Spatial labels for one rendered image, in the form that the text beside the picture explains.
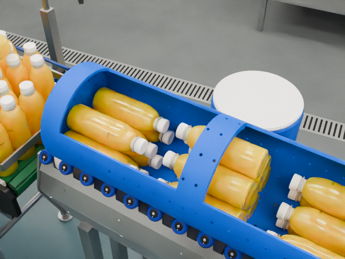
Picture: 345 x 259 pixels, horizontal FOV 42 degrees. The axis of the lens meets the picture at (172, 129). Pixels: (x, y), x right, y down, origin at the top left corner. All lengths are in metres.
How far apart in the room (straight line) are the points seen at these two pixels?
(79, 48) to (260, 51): 1.34
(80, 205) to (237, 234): 0.54
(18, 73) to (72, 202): 0.44
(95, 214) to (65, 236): 1.02
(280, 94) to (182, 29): 2.26
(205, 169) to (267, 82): 0.58
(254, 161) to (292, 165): 0.20
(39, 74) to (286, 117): 0.76
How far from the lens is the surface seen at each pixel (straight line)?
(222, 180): 1.02
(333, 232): 1.07
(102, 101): 1.25
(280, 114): 1.38
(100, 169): 1.13
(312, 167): 1.17
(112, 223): 1.32
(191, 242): 1.20
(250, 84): 1.47
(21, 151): 1.40
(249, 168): 1.02
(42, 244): 2.35
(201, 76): 3.16
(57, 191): 1.41
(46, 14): 1.74
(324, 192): 1.07
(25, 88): 1.37
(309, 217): 1.07
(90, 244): 1.66
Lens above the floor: 1.95
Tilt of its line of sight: 45 degrees down
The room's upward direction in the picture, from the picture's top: straight up
